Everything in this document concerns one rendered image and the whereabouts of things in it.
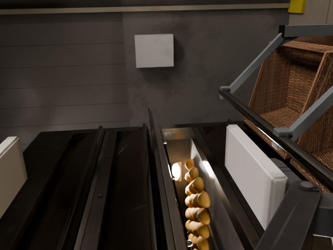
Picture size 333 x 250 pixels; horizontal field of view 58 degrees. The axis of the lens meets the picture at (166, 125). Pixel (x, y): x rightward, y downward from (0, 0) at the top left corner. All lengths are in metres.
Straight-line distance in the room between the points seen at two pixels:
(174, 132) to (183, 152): 0.15
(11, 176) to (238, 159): 0.13
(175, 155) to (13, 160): 1.75
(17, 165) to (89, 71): 2.89
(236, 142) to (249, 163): 0.02
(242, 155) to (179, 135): 1.70
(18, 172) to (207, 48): 2.92
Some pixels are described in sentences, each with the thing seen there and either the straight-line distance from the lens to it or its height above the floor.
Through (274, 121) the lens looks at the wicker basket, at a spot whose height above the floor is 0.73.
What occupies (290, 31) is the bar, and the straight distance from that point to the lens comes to 1.22.
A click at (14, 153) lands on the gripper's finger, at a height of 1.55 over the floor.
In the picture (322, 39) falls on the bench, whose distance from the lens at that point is 1.70.
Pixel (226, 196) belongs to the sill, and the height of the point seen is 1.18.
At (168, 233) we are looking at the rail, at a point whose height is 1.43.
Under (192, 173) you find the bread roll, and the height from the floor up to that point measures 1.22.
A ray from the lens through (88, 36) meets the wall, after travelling 3.02.
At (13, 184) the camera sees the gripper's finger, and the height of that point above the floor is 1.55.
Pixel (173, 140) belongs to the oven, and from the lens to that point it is 1.88.
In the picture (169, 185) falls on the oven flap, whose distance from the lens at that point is 0.95.
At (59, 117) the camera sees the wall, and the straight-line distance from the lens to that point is 3.27.
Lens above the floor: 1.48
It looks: 5 degrees down
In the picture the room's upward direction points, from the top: 93 degrees counter-clockwise
